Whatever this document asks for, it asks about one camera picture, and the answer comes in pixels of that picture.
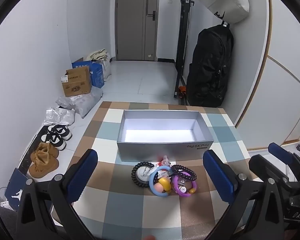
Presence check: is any black and white sneaker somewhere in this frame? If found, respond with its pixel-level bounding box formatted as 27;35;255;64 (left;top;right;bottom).
47;124;73;141
41;133;67;151

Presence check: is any grey door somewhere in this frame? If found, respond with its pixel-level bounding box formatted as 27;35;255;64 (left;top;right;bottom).
115;0;158;61

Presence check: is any checkered tablecloth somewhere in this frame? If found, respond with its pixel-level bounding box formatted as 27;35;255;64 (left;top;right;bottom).
62;101;255;240

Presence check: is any blue bracelet with yellow charm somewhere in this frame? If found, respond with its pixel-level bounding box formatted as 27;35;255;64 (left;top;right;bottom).
149;165;173;198

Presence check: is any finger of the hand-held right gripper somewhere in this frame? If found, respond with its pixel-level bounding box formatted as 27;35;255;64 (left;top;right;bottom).
268;142;300;164
248;154;289;182

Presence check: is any purple ring bracelet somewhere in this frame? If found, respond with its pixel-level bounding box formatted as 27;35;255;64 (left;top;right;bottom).
172;174;198;197

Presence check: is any black backpack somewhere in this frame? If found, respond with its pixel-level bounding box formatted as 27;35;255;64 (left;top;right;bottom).
186;21;234;108

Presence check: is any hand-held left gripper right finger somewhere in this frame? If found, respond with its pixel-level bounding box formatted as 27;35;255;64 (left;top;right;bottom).
202;149;289;240

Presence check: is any white wardrobe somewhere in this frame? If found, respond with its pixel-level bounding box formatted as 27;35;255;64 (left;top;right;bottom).
234;0;300;151

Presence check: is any black coil hair tie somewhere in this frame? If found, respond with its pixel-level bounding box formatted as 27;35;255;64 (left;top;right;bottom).
171;164;197;182

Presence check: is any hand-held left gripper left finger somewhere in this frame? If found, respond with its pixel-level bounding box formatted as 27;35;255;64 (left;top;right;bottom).
16;149;98;240

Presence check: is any beige cloth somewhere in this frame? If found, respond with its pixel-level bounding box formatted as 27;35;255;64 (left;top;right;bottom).
86;49;108;61

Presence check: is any black floor mat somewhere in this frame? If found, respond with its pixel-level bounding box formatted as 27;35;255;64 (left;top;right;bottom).
16;124;53;175

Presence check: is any silver crinkled bag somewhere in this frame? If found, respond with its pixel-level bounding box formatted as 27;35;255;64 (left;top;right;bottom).
42;107;75;126

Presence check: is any blue cardboard box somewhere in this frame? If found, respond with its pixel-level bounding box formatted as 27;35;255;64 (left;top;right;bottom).
72;57;105;88

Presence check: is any brown cardboard box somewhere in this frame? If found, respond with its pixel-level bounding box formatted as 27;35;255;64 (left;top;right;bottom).
61;66;93;97

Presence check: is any black metal stand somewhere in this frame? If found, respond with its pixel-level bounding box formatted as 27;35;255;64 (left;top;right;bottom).
174;0;195;98

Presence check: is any brown boot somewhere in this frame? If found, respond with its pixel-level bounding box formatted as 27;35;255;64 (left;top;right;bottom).
36;142;59;158
29;152;59;179

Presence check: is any white hanging bag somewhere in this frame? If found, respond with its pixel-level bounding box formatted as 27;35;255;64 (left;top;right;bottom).
193;0;250;24

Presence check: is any white plastic bag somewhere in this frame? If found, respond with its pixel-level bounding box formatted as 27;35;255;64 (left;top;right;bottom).
95;55;112;82

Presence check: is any silver cardboard box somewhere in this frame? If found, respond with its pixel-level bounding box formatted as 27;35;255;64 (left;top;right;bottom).
117;109;215;162

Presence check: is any black bead bracelet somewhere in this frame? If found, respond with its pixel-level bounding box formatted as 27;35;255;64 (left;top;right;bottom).
131;162;157;187

